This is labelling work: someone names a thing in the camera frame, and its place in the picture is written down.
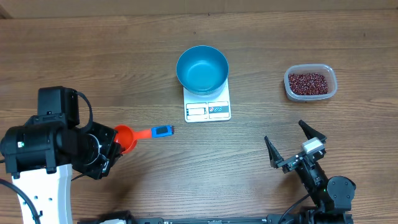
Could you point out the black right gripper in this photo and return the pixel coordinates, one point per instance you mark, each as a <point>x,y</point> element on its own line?
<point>290,162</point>

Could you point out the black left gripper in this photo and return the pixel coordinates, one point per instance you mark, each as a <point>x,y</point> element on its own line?
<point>114,150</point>

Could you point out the red scoop blue handle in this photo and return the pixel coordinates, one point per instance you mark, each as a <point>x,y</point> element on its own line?
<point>127,137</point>

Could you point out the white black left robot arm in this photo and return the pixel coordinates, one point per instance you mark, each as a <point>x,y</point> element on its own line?
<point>42,154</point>

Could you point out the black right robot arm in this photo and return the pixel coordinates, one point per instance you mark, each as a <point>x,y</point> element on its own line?
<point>328,200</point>

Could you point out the white digital kitchen scale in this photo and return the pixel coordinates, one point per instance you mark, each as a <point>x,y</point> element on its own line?
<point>207,108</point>

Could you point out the teal plastic bowl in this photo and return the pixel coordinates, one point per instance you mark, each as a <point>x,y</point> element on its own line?
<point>202,70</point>

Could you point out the red adzuki beans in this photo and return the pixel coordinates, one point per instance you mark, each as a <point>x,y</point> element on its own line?
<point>308,84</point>

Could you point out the clear plastic food container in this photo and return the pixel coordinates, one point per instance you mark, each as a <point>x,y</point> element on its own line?
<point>323,69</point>

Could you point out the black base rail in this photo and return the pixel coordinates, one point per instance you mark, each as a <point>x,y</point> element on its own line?
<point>211,220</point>

